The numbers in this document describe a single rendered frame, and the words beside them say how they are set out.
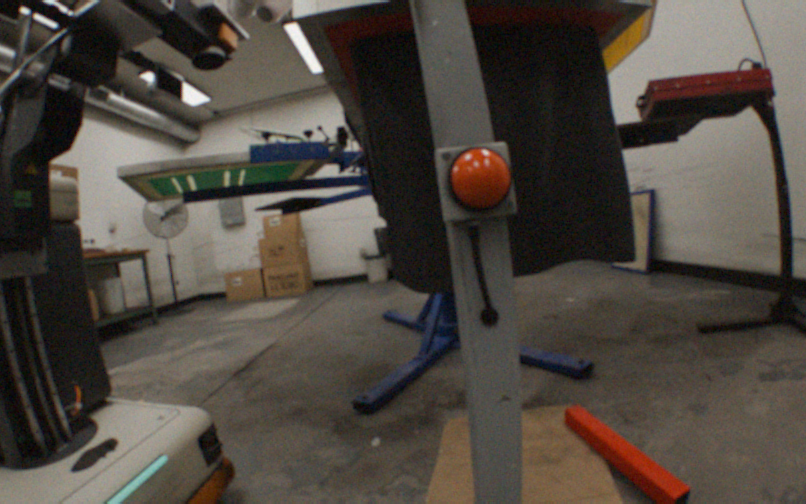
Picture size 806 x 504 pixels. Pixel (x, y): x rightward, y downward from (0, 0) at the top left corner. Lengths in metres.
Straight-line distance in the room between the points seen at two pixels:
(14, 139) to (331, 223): 4.82
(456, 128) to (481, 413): 0.21
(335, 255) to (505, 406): 5.06
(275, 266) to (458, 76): 4.87
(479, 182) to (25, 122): 0.76
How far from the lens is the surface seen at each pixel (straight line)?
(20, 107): 0.84
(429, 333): 1.69
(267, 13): 1.02
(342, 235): 5.26
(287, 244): 4.98
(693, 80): 1.64
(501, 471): 0.32
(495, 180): 0.21
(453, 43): 0.28
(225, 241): 5.95
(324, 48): 0.64
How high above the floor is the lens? 0.62
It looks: 3 degrees down
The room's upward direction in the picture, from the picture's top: 8 degrees counter-clockwise
